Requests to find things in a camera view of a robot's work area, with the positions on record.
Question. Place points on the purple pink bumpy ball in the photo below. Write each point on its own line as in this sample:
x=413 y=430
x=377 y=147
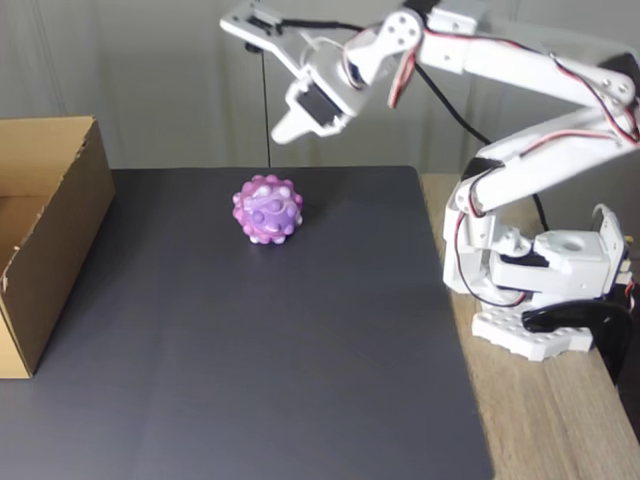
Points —
x=267 y=210

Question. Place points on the dark grey mat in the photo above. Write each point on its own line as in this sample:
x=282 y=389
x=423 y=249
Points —
x=225 y=375

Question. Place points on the black table clamp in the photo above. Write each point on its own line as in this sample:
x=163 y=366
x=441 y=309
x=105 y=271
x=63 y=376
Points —
x=610 y=325

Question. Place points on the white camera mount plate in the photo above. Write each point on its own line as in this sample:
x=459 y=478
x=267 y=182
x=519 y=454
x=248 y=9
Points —
x=250 y=25

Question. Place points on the brown cardboard box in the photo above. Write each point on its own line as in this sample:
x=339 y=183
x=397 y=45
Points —
x=65 y=240

